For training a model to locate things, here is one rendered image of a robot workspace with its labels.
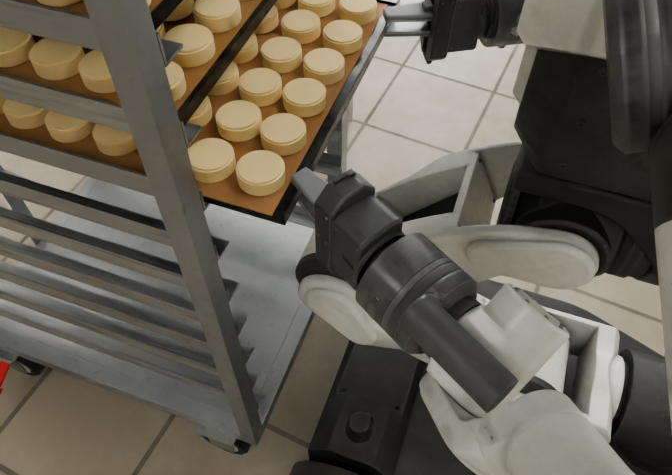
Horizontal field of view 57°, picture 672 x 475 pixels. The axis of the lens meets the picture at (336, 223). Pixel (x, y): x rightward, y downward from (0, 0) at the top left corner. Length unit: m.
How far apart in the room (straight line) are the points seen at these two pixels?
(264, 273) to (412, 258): 0.82
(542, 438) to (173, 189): 0.36
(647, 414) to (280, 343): 0.65
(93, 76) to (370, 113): 1.32
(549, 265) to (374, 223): 0.25
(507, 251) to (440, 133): 1.13
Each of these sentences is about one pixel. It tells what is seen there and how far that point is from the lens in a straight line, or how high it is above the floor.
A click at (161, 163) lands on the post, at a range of 0.56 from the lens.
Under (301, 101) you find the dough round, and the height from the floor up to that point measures 0.79.
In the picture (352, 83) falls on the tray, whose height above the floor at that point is 0.77.
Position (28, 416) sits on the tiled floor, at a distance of 1.48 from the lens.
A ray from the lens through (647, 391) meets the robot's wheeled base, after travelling 1.08.
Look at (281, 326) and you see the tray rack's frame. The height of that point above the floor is 0.15.
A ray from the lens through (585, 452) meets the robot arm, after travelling 0.43.
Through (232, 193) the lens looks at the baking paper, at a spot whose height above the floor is 0.77.
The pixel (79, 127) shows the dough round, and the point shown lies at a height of 0.79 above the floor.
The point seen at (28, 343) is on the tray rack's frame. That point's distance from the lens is 1.38.
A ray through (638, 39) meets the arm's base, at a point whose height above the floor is 1.08.
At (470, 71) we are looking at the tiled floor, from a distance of 2.06.
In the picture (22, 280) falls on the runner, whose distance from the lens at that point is 1.09.
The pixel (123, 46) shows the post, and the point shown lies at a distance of 0.48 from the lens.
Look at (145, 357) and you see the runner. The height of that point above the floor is 0.23.
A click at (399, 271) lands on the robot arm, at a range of 0.53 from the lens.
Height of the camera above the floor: 1.25
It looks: 52 degrees down
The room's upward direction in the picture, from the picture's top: straight up
